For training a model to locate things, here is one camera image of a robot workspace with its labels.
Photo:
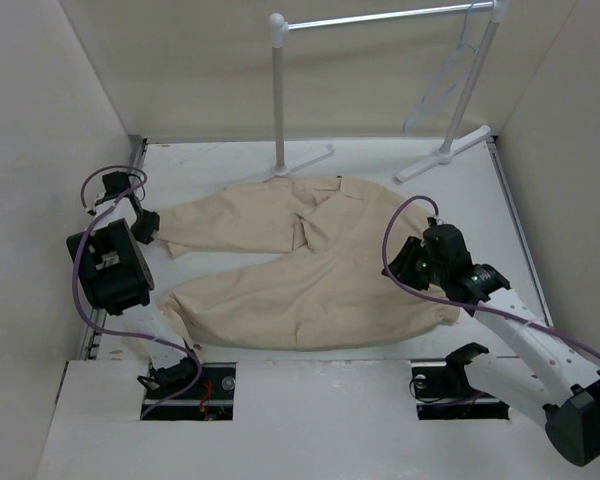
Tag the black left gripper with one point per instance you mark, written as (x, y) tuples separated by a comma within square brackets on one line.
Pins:
[(150, 225)]

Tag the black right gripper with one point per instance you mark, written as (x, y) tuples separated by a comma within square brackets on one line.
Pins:
[(401, 265)]

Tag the beige trousers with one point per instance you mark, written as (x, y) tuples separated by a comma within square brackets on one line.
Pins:
[(327, 239)]

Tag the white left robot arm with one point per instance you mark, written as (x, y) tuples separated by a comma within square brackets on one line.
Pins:
[(110, 270)]

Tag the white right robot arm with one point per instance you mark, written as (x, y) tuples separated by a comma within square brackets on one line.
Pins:
[(548, 380)]

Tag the white clothes rack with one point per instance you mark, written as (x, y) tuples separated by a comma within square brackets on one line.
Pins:
[(360, 76)]

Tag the light blue wire hanger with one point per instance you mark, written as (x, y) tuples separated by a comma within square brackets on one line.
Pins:
[(444, 82)]

